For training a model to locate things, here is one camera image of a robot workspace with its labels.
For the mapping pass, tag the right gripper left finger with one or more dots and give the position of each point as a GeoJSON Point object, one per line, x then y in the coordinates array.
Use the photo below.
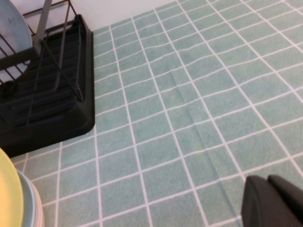
{"type": "Point", "coordinates": [265, 208]}

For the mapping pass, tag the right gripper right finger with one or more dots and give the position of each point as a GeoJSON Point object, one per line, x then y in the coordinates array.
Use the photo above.
{"type": "Point", "coordinates": [291, 189]}

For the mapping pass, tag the yellow round plate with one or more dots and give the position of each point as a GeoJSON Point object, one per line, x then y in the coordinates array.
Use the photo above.
{"type": "Point", "coordinates": [8, 194]}

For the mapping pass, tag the black dish drying rack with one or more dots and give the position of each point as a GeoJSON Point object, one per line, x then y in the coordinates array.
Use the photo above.
{"type": "Point", "coordinates": [71, 127]}

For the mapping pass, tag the light blue round plate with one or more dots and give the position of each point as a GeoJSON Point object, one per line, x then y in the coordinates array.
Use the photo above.
{"type": "Point", "coordinates": [30, 203]}

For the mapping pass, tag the grey round plate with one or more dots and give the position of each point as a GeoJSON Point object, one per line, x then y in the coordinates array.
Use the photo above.
{"type": "Point", "coordinates": [14, 26]}

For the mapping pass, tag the green white checked tablecloth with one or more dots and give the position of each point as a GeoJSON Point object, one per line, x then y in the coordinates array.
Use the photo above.
{"type": "Point", "coordinates": [189, 94]}

